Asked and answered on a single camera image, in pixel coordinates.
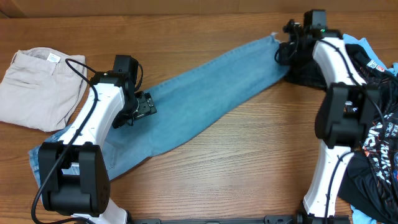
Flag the black printed t-shirt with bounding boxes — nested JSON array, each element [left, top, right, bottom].
[[284, 43, 398, 224]]

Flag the folded beige trousers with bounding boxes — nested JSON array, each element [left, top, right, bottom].
[[1, 47, 86, 132]]

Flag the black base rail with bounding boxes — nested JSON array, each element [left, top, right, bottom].
[[127, 213, 351, 224]]

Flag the light blue denim jeans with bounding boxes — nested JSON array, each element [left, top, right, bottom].
[[28, 33, 290, 187]]

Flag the light blue cloth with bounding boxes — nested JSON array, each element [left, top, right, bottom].
[[343, 34, 397, 76]]

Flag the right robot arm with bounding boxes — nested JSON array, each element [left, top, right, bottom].
[[274, 9, 379, 223]]

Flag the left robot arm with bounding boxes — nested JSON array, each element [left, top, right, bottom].
[[31, 55, 157, 223]]

